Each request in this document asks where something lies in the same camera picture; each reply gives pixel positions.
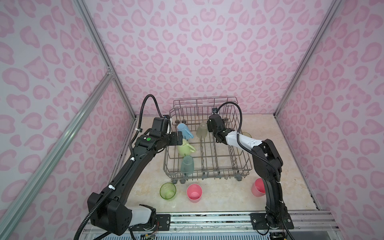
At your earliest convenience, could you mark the light blue ceramic mug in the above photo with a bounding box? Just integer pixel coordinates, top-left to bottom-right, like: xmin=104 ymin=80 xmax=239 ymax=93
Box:
xmin=177 ymin=123 xmax=194 ymax=140

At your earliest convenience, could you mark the pink plastic cup centre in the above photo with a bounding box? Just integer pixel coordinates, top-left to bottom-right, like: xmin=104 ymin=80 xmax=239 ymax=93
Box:
xmin=187 ymin=184 xmax=203 ymax=203

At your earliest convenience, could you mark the left aluminium frame strut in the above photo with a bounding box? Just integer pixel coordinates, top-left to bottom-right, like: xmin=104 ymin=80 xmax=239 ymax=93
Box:
xmin=1 ymin=71 xmax=115 ymax=240

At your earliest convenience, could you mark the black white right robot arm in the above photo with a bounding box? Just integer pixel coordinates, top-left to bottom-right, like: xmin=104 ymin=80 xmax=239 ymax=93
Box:
xmin=207 ymin=114 xmax=290 ymax=229

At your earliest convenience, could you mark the pink plastic cup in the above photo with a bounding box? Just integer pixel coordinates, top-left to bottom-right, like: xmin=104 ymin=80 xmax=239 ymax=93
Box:
xmin=187 ymin=184 xmax=203 ymax=203
xmin=251 ymin=178 xmax=266 ymax=197

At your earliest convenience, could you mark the teal textured plastic cup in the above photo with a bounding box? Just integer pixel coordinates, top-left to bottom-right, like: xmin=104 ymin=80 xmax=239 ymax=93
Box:
xmin=181 ymin=156 xmax=195 ymax=176

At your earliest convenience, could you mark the yellow-green plastic cup right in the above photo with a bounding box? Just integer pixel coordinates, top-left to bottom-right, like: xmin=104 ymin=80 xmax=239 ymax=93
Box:
xmin=242 ymin=132 xmax=252 ymax=138

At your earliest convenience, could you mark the pale yellow plastic cup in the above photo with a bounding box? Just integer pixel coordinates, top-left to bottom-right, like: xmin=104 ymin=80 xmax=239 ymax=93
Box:
xmin=196 ymin=123 xmax=209 ymax=139

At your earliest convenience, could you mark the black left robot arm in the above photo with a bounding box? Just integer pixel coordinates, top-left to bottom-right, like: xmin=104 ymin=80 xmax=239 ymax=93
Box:
xmin=86 ymin=116 xmax=183 ymax=236

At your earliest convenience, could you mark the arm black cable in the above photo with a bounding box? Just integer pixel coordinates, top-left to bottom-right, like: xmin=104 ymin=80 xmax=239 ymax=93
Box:
xmin=73 ymin=94 xmax=164 ymax=240
xmin=216 ymin=101 xmax=296 ymax=240

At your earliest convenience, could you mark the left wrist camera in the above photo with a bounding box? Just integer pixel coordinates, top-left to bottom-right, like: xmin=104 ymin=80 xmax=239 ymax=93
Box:
xmin=163 ymin=115 xmax=172 ymax=134

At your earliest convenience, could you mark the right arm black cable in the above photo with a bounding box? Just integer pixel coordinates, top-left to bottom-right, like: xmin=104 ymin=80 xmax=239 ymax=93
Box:
xmin=216 ymin=101 xmax=296 ymax=240

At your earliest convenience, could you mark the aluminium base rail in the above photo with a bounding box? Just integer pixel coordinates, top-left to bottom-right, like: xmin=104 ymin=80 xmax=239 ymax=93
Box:
xmin=80 ymin=211 xmax=343 ymax=240

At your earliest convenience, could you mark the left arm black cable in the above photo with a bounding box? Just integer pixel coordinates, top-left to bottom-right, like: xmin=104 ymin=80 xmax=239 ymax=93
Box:
xmin=73 ymin=94 xmax=164 ymax=240

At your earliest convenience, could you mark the grey wire dish rack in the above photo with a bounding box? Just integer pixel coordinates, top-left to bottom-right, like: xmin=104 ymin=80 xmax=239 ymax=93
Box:
xmin=163 ymin=97 xmax=253 ymax=184

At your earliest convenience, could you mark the green transparent plastic cup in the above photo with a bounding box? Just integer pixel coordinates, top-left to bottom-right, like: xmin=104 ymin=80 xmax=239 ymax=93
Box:
xmin=160 ymin=183 xmax=177 ymax=200

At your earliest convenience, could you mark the pink plastic cup right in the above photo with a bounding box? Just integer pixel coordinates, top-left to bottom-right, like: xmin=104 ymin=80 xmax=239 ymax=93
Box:
xmin=251 ymin=178 xmax=266 ymax=197

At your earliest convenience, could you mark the light green ceramic mug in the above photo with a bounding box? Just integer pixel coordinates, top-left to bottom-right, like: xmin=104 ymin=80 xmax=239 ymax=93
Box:
xmin=177 ymin=139 xmax=196 ymax=157

